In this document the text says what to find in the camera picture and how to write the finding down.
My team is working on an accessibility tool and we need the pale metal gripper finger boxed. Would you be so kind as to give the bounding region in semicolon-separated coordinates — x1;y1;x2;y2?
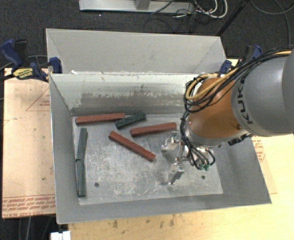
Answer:
160;130;181;155
166;162;186;186

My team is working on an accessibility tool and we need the red-brown flat block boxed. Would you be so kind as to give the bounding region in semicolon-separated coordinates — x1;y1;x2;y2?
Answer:
75;112;126;126
129;122;178;138
108;130;157;163

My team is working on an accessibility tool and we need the dark green flat block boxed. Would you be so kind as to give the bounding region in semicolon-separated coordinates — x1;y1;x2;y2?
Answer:
74;127;89;162
114;111;147;130
75;158;88;198

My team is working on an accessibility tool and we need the grey metal bin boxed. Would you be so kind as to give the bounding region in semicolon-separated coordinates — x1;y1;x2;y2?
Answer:
45;28;272;225

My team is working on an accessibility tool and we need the brown cardboard board red print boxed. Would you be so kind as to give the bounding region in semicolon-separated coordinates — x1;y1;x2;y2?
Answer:
1;67;278;220

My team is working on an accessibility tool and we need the black cylinder on white bracket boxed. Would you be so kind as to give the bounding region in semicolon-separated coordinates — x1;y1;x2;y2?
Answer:
227;132;253;146

